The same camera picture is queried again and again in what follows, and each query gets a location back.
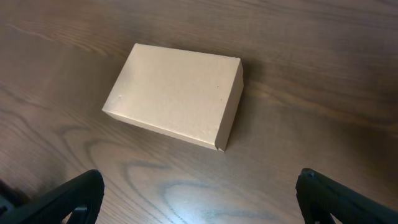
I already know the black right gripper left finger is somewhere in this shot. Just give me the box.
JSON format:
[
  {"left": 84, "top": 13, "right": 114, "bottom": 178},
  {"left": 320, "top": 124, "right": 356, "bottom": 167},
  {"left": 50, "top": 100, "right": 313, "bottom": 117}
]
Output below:
[{"left": 1, "top": 169, "right": 104, "bottom": 224}]

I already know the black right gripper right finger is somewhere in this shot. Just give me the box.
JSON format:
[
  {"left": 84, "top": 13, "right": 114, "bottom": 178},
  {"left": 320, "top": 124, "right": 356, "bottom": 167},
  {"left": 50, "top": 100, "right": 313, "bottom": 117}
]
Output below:
[{"left": 295, "top": 168, "right": 397, "bottom": 224}]

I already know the cardboard box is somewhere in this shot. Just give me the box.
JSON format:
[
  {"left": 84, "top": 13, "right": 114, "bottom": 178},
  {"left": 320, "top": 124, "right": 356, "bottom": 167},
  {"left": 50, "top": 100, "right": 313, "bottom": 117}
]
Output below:
[{"left": 102, "top": 44, "right": 244, "bottom": 151}]

